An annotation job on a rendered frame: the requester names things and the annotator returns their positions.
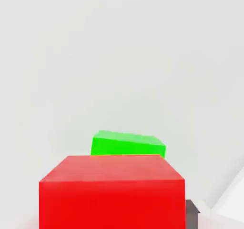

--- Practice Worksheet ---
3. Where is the small green cube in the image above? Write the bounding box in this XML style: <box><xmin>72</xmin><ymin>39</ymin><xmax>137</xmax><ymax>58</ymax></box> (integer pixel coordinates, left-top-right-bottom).
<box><xmin>91</xmin><ymin>130</ymin><xmax>167</xmax><ymax>159</ymax></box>

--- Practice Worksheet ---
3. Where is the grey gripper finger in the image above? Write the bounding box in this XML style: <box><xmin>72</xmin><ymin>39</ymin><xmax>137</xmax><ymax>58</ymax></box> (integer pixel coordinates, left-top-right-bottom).
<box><xmin>185</xmin><ymin>199</ymin><xmax>215</xmax><ymax>229</ymax></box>

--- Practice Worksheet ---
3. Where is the small red cube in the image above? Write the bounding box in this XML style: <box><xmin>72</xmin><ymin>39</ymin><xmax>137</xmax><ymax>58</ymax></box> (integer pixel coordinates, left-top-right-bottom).
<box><xmin>39</xmin><ymin>154</ymin><xmax>186</xmax><ymax>229</ymax></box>

